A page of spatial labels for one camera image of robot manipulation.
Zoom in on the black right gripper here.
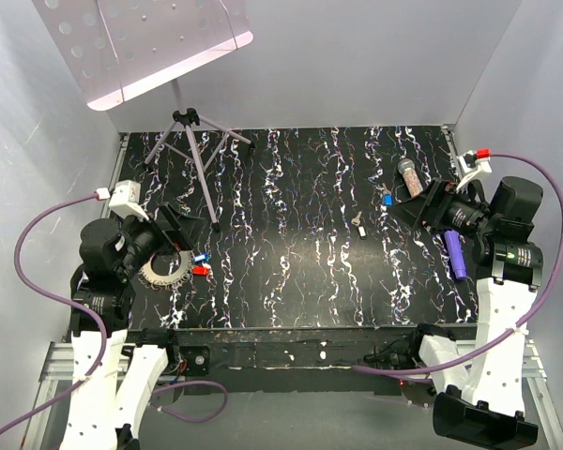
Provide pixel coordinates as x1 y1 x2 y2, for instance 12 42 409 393
385 176 496 240

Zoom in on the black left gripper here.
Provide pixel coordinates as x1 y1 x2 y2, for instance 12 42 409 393
115 202 205 279

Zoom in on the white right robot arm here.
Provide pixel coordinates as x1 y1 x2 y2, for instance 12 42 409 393
389 176 543 449

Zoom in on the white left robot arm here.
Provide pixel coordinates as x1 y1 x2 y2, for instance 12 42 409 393
59 203 205 449

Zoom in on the blue tagged key on disc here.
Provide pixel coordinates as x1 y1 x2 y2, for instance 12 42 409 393
192 252 210 263

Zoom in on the blue key tag with key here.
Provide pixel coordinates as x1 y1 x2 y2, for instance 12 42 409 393
382 183 394 207

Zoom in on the red key tag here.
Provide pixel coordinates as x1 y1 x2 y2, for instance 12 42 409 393
191 266 211 277

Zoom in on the purple toy microphone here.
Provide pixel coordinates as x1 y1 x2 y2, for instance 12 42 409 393
397 157 468 281

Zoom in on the silver key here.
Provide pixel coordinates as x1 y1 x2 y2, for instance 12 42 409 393
351 211 362 227

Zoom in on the white perforated music stand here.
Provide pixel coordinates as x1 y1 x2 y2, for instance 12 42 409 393
34 0 253 232

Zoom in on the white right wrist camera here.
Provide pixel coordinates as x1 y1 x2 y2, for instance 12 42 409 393
456 148 493 192

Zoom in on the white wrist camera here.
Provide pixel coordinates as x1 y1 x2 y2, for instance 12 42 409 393
456 148 493 192
95 180 149 221

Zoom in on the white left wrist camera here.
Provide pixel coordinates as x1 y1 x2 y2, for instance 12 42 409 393
95 180 149 221

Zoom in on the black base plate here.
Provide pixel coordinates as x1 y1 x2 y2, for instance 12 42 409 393
126 327 464 398

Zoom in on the aluminium rail frame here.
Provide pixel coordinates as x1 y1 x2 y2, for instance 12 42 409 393
20 125 563 450

